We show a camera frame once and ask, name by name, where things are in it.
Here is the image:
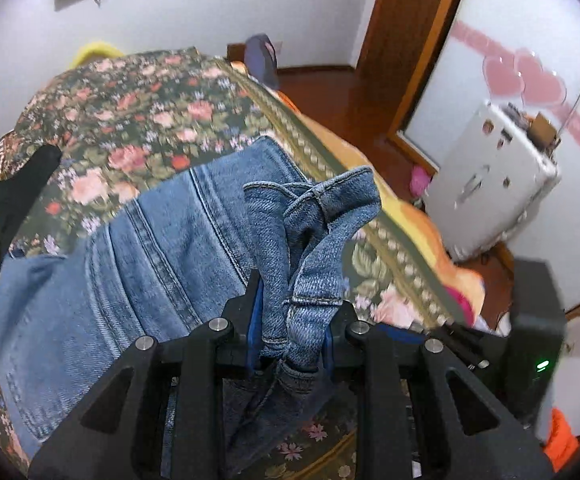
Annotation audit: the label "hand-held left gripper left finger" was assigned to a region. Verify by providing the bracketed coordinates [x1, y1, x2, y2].
[29, 270, 264, 480]

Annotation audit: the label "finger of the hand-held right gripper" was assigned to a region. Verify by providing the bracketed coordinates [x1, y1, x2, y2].
[440, 324, 496, 372]

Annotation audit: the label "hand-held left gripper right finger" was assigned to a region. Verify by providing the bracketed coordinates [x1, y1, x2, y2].
[321, 300, 556, 480]

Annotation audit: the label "blue jeans pants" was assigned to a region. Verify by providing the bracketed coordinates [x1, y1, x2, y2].
[0, 135, 383, 480]

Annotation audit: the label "orange garment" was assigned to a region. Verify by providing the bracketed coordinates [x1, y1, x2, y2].
[542, 407, 580, 473]

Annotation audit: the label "orange bed sheet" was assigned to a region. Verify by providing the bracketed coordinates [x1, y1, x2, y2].
[230, 60, 488, 328]

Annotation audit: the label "small pink object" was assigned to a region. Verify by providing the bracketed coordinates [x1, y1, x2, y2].
[410, 166, 432, 196]

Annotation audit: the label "small brown box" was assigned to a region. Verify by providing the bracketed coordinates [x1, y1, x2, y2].
[527, 112, 558, 148]

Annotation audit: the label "floral blanket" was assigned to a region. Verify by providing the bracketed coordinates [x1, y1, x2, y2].
[0, 47, 471, 480]

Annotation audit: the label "row of pink heart stickers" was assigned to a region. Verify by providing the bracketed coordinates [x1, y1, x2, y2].
[452, 20, 580, 211]

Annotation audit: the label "black cloth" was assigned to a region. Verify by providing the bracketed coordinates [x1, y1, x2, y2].
[0, 145, 63, 281]

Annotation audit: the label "purple backpack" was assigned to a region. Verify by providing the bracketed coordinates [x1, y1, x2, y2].
[245, 34, 281, 88]

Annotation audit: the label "wooden door frame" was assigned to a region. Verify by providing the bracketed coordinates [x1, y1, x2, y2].
[355, 0, 473, 171]

